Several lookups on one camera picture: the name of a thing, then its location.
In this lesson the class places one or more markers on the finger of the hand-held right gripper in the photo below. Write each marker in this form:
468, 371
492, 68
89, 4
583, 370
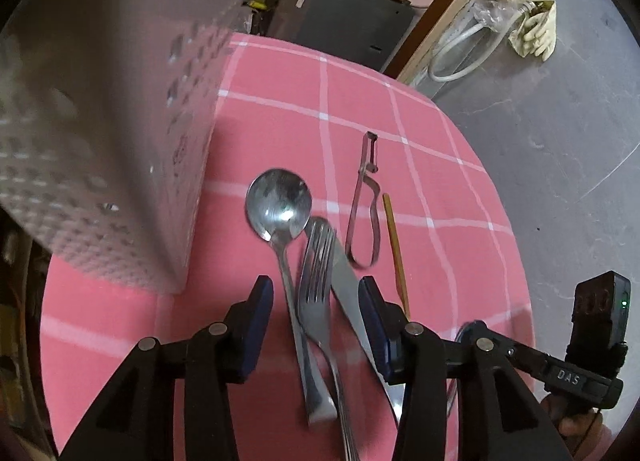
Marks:
522, 358

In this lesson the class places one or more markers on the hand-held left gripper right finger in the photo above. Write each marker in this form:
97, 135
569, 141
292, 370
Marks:
375, 326

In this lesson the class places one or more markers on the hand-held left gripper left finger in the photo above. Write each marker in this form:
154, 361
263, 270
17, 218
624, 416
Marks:
257, 326

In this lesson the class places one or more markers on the metal table knife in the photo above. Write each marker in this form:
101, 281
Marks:
347, 286

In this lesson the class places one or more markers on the metal fork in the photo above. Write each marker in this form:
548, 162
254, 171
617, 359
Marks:
315, 291

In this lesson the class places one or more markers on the large metal spoon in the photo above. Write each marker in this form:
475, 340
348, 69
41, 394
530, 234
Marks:
277, 206

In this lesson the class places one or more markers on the white perforated utensil basket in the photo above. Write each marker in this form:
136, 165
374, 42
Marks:
100, 116

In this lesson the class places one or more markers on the person's right hand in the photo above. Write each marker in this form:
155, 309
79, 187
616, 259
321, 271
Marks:
575, 428

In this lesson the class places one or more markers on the wooden chopstick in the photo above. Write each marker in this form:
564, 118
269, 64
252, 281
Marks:
395, 251

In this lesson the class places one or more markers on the pink checked tablecloth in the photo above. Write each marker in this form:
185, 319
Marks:
440, 221

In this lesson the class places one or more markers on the hanging cream rubber glove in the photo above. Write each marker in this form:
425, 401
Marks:
537, 26

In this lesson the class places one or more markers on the grey metal cabinet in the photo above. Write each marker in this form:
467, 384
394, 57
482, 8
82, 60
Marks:
350, 18

